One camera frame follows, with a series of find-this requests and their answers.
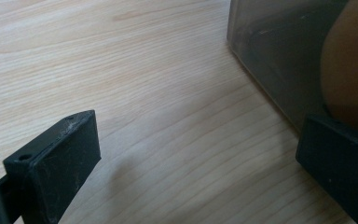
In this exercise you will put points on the grey translucent storage box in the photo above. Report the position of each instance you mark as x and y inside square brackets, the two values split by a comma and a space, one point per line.
[279, 56]

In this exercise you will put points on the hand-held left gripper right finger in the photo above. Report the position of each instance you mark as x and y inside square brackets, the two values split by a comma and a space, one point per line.
[338, 168]

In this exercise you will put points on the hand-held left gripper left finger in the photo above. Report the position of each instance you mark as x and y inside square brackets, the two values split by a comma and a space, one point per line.
[59, 174]

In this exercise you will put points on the orange plush toy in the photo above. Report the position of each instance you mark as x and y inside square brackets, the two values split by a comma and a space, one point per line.
[351, 68]

